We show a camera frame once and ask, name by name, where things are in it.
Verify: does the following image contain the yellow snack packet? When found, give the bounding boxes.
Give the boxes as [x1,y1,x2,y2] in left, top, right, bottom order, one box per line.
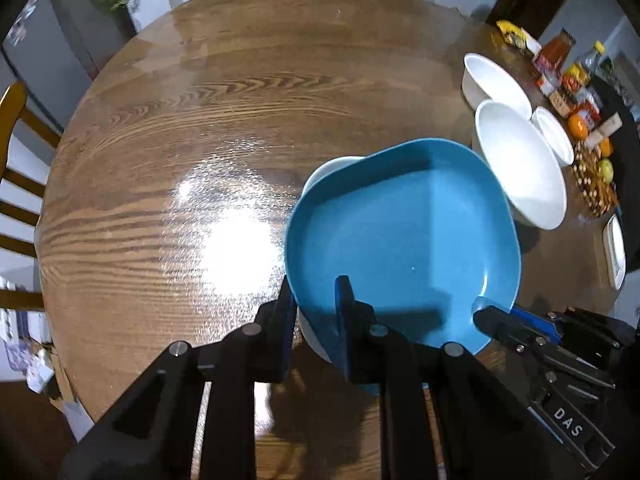
[496,20,542,56]

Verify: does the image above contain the dark lid jar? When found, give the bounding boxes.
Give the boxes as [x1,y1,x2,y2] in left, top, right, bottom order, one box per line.
[552,89,581,117]

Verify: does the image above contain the yellow labelled jar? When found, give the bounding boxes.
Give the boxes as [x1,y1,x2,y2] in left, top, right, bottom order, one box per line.
[562,62,592,92]

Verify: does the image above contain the orange sauce bottle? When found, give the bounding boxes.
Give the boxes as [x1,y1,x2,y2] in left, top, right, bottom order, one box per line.
[532,29,576,78]

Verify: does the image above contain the clear bottle yellow cap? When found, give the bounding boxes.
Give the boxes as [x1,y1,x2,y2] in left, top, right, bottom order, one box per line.
[580,41,608,73]

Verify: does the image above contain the white oval dish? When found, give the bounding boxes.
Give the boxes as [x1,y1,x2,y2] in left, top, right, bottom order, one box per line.
[601,212,627,291]

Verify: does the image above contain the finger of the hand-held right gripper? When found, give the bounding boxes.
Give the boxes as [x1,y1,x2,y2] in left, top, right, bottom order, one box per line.
[510,305,563,338]
[472,306,556,361]

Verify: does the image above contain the blue square plate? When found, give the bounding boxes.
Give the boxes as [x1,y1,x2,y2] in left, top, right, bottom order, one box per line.
[284,137,523,396]

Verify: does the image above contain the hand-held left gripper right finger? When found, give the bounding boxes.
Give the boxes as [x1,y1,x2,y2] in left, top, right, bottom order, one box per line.
[334,275,586,480]

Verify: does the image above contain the group of fridge magnets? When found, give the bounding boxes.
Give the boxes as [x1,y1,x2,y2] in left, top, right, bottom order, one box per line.
[5,0,43,46]

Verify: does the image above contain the light grey square plate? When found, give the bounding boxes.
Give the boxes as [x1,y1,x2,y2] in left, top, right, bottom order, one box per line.
[296,155,367,365]

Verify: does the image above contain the medium white bowl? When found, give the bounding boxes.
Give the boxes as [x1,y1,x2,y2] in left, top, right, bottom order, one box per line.
[461,52,533,120]

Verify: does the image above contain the red packet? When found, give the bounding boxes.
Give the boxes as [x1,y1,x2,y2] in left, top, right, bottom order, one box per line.
[572,101,602,128]

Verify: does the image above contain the small white bowl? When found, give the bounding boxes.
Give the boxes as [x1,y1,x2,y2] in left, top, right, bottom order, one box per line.
[530,106,576,167]

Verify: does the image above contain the cream small box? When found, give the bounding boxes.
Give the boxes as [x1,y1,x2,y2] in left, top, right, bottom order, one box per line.
[585,112,623,148]

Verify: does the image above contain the wooden chair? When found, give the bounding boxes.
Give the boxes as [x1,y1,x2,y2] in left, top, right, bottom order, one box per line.
[0,81,63,311]

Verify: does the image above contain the grey refrigerator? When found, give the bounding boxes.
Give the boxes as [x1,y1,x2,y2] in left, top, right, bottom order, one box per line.
[0,0,98,128]

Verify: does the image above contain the large white bowl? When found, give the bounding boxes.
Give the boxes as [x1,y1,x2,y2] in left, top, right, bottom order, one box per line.
[472,100,568,231]

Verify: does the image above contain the woven wooden trivet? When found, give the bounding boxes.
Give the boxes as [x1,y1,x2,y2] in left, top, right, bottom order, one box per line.
[572,140,621,218]

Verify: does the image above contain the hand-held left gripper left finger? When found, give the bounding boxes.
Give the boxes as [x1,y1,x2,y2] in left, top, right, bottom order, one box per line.
[60,275,301,480]

